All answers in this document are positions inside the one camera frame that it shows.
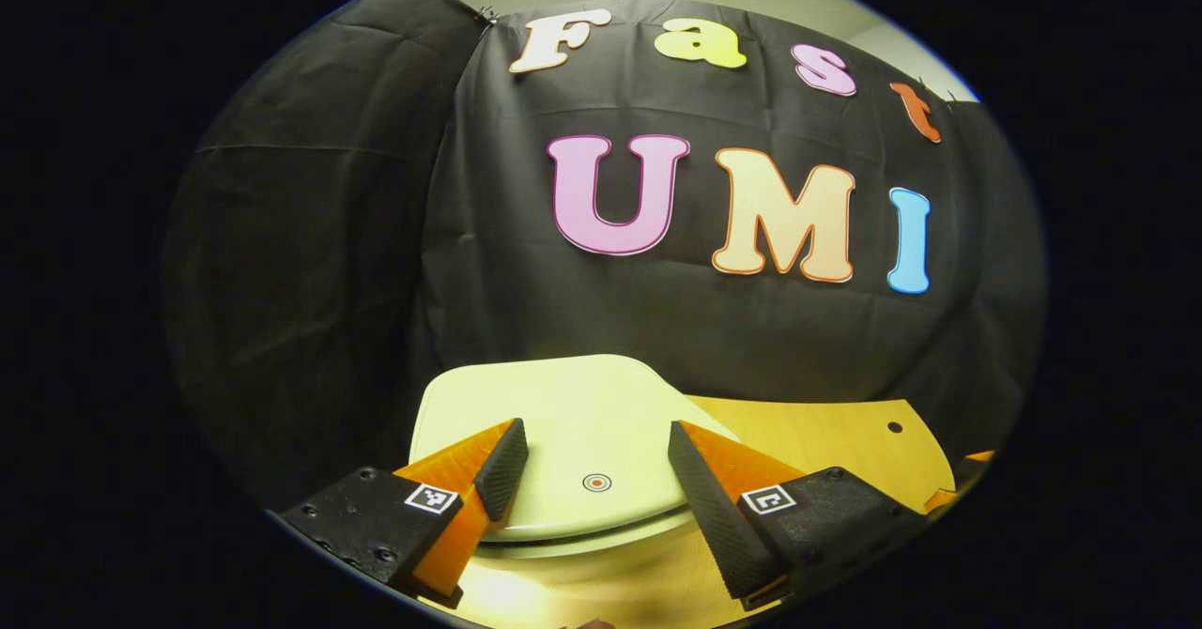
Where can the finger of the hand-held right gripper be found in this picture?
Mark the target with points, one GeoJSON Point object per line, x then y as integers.
{"type": "Point", "coordinates": [942, 502]}

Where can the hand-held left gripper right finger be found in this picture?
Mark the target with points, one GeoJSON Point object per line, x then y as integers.
{"type": "Point", "coordinates": [718, 521]}

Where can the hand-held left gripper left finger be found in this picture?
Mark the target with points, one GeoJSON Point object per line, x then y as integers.
{"type": "Point", "coordinates": [502, 469]}

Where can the green desktop garbage bin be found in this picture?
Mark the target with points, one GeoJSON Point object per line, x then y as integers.
{"type": "Point", "coordinates": [592, 422]}

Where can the black backdrop cloth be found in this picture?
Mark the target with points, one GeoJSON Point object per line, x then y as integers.
{"type": "Point", "coordinates": [310, 282]}

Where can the small black cloth clip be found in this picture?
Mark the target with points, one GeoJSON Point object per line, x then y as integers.
{"type": "Point", "coordinates": [486, 16]}

